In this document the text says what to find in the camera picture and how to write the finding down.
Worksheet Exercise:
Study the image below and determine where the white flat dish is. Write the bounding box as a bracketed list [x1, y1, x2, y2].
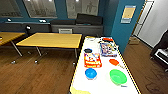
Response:
[84, 36, 97, 43]

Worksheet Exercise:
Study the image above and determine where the grey chair back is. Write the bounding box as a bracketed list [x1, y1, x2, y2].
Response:
[58, 27, 73, 34]

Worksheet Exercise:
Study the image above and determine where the interior glass window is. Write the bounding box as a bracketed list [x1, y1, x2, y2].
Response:
[22, 0, 58, 19]
[65, 0, 100, 19]
[0, 0, 24, 18]

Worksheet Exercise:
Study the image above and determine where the yellow notice sheet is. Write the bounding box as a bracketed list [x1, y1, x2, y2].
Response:
[120, 4, 137, 24]

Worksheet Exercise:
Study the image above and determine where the green bowl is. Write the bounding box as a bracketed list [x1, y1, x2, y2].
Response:
[109, 68, 128, 86]

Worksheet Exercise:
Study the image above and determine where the red flat box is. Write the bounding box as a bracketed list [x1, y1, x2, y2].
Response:
[101, 37, 114, 43]

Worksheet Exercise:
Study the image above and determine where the yellow legged white game table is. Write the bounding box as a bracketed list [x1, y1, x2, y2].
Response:
[68, 35, 143, 94]

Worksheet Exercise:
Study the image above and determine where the colourful board game box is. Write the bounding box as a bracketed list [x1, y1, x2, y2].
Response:
[99, 41, 119, 58]

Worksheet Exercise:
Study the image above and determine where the yellow wooden table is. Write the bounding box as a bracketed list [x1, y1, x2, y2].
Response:
[0, 31, 26, 58]
[15, 32, 83, 64]

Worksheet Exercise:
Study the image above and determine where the dark grey sofa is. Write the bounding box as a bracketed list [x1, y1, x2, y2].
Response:
[49, 13, 105, 37]

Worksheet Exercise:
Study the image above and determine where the cardboard box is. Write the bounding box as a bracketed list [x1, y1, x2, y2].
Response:
[128, 35, 141, 46]

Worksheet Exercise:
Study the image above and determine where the small dark round dish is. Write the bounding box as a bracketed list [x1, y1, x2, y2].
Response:
[83, 48, 94, 54]

